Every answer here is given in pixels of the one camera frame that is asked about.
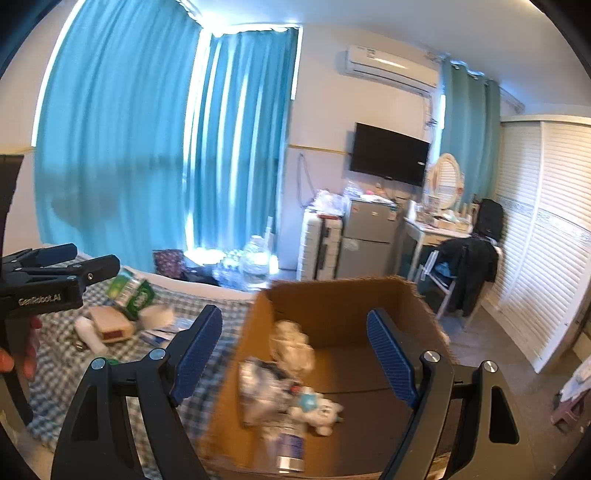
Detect white tape roll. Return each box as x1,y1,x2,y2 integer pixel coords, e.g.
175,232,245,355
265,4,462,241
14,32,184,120
139,305,176,330

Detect white air conditioner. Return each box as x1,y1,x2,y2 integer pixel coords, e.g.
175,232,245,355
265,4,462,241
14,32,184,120
344,45,438,95

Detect white chair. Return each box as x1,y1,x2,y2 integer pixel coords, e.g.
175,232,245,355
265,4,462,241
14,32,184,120
418,249,462,319

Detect black backpack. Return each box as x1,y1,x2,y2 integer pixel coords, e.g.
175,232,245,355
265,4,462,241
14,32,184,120
475,198,505,238

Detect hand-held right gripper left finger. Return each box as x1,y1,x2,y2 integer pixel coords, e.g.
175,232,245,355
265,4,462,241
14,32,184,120
51,305,225,480

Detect white plush toy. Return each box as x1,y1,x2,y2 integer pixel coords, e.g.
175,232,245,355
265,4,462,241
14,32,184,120
288,388,345,437

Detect small grey fridge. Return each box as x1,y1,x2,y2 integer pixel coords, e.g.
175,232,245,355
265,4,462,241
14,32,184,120
337,196,399,280

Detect white mattress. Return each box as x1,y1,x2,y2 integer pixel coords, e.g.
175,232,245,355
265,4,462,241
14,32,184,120
122,268,262,306

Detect pile of plastic bags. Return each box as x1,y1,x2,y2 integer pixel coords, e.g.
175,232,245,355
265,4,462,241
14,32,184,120
314,189,352,216

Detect crumpled clear packets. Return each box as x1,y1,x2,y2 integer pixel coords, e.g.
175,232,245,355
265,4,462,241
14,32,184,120
238,359,296,425

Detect white cloth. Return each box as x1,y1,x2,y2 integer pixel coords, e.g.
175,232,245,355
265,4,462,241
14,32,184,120
558,364,591,403

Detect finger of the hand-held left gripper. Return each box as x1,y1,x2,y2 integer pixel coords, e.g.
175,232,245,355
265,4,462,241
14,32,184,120
0,243,78,278
9,255,122,297

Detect green packet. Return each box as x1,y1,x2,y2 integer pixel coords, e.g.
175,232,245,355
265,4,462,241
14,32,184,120
107,268,155,321

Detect short blue curtain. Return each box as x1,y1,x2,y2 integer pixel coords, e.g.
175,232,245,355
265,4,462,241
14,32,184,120
438,62,502,208

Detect pack of plastic bottles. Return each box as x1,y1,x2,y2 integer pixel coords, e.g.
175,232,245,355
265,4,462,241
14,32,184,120
213,257,245,290

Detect blue and white packets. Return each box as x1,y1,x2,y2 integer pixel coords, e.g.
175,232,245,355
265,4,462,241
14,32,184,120
139,323,186,348

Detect clear water jug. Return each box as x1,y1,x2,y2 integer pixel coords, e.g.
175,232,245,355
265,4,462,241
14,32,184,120
240,235,271,290

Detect person's left hand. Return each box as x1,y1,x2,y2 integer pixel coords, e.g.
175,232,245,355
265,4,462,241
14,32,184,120
0,318,43,381

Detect black wall television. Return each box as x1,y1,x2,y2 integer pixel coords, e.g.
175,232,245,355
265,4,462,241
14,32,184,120
349,122,431,188

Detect small stool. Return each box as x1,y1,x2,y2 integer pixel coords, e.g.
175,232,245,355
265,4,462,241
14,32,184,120
551,397,586,433

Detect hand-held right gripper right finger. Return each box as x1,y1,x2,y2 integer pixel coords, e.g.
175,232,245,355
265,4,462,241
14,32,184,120
366,309,539,480

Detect white dressing desk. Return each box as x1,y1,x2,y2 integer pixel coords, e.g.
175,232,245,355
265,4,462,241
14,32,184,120
397,217,476,283

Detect white suitcase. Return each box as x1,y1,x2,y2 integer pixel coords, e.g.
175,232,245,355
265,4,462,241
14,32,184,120
298,210,345,281

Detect white plastic bag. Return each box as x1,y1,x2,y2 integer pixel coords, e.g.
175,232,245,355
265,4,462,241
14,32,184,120
270,320,315,376

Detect dark floral bag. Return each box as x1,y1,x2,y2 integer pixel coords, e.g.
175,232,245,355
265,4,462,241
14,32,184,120
153,249,185,280

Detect oval white vanity mirror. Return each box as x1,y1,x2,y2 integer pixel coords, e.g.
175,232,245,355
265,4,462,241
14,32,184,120
427,153,464,210

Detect checked blanket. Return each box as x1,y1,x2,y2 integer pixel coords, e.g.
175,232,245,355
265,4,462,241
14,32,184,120
28,254,252,480

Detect white louvred wardrobe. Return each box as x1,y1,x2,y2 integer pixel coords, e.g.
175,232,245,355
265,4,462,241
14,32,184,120
480,115,591,374

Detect wide blue curtain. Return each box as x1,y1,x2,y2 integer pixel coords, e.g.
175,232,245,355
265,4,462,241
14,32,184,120
34,0,204,274

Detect brown cardboard box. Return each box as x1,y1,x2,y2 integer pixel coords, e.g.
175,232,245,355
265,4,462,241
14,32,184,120
198,275,462,480

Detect plain white bottle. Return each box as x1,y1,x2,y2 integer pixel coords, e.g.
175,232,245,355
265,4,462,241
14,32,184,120
75,316,109,356

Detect narrow blue curtain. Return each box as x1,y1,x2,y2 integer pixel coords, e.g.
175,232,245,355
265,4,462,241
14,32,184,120
187,28,298,256

